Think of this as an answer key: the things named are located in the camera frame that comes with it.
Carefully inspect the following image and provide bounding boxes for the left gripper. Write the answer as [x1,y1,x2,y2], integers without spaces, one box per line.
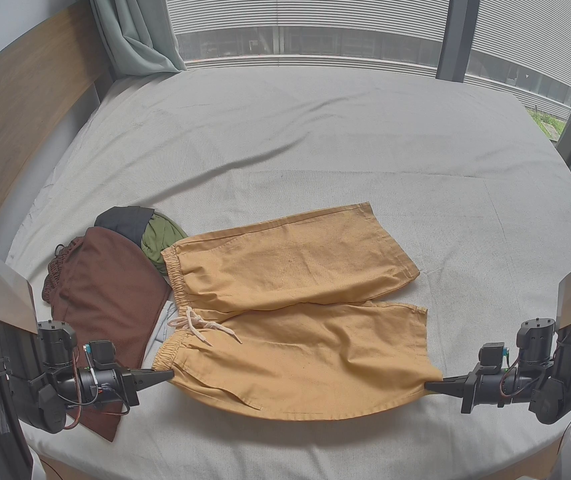
[73,365,142,410]

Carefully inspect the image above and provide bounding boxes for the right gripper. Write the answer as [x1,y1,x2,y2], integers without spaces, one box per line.
[460,362,506,414]

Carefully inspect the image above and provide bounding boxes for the tan shorts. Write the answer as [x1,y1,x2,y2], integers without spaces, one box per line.
[151,200,444,421]

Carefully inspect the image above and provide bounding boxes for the bed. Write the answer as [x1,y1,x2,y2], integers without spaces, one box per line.
[0,0,571,480]

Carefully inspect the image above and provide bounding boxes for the white garment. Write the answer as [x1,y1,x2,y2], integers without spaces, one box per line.
[143,300,179,364]

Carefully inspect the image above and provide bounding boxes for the brown shorts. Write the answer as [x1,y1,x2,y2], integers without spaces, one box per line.
[40,228,172,443]

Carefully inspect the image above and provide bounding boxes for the green garment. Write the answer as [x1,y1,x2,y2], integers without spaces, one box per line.
[140,211,189,276]

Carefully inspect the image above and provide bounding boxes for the black garment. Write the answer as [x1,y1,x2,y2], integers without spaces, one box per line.
[94,206,155,254]

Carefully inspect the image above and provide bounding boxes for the window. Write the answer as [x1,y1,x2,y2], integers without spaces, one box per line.
[158,0,571,149]

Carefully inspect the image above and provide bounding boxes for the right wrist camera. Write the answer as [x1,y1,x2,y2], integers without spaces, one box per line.
[480,341,508,369]

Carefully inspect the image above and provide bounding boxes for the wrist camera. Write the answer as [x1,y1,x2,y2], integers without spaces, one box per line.
[85,340,116,372]
[480,341,508,369]

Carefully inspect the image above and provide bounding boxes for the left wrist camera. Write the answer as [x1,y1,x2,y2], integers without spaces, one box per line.
[85,340,116,372]

